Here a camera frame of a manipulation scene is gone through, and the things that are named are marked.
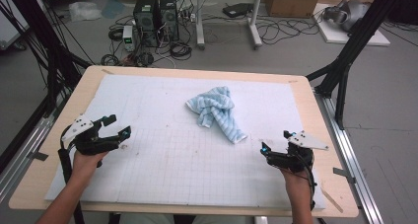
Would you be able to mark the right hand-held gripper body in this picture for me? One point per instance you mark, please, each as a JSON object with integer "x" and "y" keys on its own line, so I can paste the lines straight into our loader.
{"x": 292, "y": 160}

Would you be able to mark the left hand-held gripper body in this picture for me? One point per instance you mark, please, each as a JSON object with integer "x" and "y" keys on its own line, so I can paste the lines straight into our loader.
{"x": 88, "y": 145}

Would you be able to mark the blue striped towel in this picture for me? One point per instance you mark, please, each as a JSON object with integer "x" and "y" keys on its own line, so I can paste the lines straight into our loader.
{"x": 213, "y": 109}

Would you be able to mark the person's left hand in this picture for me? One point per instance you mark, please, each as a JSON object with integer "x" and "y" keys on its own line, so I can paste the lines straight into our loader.
{"x": 83, "y": 166}

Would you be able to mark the person's right hand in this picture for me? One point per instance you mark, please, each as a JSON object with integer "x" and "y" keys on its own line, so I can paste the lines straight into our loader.
{"x": 297, "y": 184}

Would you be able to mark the black tape piece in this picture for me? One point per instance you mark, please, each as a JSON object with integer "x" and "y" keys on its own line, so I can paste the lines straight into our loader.
{"x": 37, "y": 156}

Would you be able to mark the grey tape piece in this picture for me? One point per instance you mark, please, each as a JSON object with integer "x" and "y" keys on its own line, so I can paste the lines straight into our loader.
{"x": 343, "y": 174}

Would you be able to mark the thin wooden stick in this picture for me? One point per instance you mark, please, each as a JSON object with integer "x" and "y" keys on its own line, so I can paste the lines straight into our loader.
{"x": 332, "y": 201}

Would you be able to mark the white power supply unit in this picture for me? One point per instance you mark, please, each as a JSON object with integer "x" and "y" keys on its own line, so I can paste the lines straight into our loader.
{"x": 128, "y": 38}

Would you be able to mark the black computer tower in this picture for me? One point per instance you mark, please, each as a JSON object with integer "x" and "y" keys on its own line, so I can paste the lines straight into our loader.
{"x": 169, "y": 16}
{"x": 146, "y": 20}

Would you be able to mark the clear plastic bag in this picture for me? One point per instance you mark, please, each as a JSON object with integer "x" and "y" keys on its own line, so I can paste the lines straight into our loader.
{"x": 84, "y": 11}

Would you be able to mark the blue floor sheet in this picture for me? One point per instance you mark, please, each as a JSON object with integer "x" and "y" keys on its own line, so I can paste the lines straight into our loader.
{"x": 113, "y": 7}

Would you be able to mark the white desk leg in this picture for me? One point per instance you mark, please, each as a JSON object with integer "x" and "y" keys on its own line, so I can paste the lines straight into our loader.
{"x": 254, "y": 23}
{"x": 199, "y": 20}

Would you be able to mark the white floor board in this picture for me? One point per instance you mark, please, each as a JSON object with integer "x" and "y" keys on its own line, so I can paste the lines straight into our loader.
{"x": 361, "y": 36}

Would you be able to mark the large cardboard box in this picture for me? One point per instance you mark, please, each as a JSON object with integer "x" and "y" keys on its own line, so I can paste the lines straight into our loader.
{"x": 292, "y": 2}

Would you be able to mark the grey headset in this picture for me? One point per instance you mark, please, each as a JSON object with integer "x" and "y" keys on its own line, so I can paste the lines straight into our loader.
{"x": 348, "y": 15}

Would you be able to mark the black flat device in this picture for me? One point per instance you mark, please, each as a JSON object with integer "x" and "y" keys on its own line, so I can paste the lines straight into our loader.
{"x": 237, "y": 10}

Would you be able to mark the aluminium rail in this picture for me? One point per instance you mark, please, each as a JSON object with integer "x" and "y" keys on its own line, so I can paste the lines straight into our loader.
{"x": 23, "y": 151}
{"x": 351, "y": 164}

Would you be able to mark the black metal frame stand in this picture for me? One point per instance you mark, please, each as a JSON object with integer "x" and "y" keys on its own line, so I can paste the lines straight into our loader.
{"x": 348, "y": 53}
{"x": 55, "y": 53}

